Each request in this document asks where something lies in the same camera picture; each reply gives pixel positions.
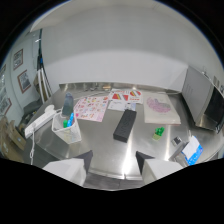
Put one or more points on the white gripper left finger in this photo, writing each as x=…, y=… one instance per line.
x=71, y=168

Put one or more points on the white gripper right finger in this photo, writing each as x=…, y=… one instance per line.
x=156, y=168

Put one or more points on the black glasses case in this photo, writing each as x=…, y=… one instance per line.
x=125, y=125

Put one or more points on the small grey box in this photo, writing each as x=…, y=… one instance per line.
x=176, y=141

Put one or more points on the green toy block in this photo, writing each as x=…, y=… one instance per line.
x=158, y=133

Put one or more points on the white mesh pen holder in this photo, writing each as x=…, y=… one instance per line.
x=67, y=131

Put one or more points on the blue tissue pack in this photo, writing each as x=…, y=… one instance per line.
x=192, y=150

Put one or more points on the green marker pen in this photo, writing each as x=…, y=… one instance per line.
x=65, y=123

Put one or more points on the blue marker pen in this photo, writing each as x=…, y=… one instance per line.
x=70, y=120

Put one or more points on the white power strip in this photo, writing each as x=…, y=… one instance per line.
x=40, y=121

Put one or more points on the pink sticker sheet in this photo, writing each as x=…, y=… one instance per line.
x=91, y=108

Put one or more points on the grey translucent bottle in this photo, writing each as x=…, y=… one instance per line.
x=67, y=104

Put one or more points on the cardboard box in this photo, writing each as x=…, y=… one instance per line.
x=12, y=137

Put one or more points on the white paper sheet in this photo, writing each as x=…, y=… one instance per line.
x=120, y=106

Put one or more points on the red and white leaflet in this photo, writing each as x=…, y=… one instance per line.
x=126, y=96

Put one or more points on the silver microwave oven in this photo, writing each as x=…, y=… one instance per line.
x=205, y=104

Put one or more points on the framed picture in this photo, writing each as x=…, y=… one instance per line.
x=18, y=59
x=24, y=81

